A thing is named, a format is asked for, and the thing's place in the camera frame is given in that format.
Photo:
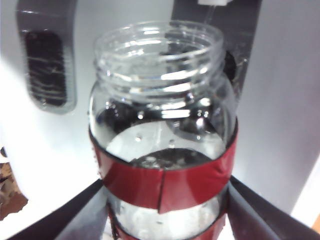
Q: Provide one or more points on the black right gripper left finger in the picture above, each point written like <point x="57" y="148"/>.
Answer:
<point x="80" y="215"/>

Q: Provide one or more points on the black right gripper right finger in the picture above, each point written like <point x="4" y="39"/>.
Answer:
<point x="255" y="215"/>

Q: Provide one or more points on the glass jar with red bands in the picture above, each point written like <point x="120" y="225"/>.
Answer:
<point x="160" y="185"/>

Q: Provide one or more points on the grey dispenser tap lever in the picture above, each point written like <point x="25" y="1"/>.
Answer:
<point x="45" y="75"/>
<point x="245" y="37"/>

